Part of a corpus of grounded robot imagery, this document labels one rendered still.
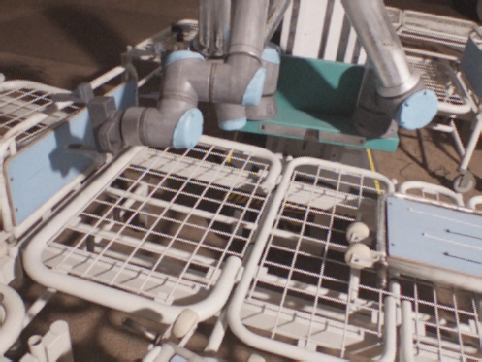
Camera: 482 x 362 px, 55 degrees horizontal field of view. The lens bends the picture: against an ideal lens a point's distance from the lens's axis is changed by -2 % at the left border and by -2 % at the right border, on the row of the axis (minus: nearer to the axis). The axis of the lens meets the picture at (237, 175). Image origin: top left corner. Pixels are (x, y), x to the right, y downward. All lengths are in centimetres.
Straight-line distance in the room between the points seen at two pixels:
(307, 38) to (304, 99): 24
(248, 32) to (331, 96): 87
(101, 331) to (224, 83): 101
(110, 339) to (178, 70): 98
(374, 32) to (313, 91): 51
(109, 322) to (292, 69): 116
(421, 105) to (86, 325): 135
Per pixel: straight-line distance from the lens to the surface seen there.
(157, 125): 105
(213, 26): 165
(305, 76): 191
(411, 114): 163
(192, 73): 107
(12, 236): 133
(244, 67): 108
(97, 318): 177
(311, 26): 194
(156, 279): 124
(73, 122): 143
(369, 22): 149
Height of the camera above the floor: 131
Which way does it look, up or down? 31 degrees down
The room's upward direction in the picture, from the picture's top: 6 degrees clockwise
